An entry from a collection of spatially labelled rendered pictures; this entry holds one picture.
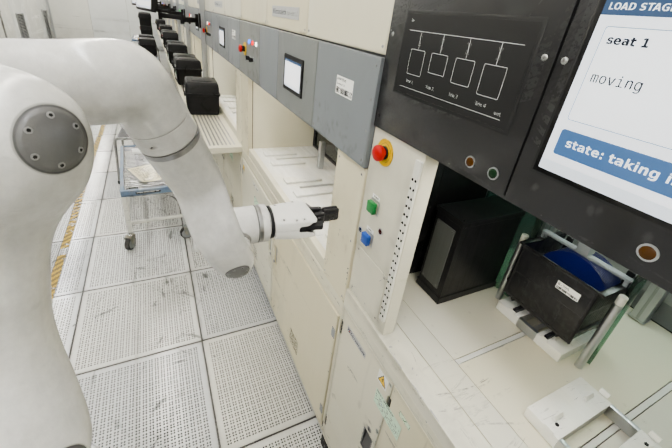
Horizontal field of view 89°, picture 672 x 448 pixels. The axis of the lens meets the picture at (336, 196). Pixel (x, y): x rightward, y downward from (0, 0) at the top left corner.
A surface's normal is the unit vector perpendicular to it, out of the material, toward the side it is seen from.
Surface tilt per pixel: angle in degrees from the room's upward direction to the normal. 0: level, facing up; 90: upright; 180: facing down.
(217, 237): 74
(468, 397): 0
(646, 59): 90
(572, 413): 0
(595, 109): 90
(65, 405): 65
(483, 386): 0
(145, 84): 83
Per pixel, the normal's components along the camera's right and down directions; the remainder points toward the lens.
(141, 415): 0.11, -0.88
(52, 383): 0.97, -0.18
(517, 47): -0.89, 0.11
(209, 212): 0.19, 0.06
